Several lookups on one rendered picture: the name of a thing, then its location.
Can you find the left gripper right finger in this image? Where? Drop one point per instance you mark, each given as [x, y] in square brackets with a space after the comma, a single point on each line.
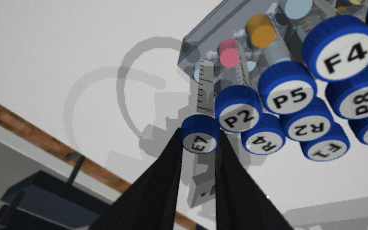
[240, 202]

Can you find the grey tube rack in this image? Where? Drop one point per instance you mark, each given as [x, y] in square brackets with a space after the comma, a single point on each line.
[230, 18]

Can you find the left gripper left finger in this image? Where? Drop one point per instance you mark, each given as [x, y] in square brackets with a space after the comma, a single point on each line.
[150, 202]

